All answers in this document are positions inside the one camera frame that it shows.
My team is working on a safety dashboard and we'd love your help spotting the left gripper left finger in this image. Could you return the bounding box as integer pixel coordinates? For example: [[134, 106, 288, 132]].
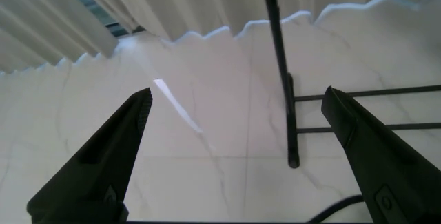
[[26, 88, 153, 223]]

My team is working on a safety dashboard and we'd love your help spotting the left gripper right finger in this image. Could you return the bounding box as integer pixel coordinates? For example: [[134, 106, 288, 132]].
[[320, 85, 441, 224]]

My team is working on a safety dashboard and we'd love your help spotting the black clothes rack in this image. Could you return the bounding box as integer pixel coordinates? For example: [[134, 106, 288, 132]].
[[260, 0, 441, 169]]

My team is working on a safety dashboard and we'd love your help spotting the window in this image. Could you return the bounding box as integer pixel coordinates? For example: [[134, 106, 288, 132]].
[[57, 0, 145, 38]]

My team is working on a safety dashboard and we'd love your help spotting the white curtain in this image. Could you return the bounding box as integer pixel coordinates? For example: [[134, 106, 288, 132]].
[[72, 0, 441, 42], [0, 0, 118, 74]]

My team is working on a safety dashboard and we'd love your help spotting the black cable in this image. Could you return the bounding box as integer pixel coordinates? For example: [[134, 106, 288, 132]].
[[306, 194, 365, 224]]

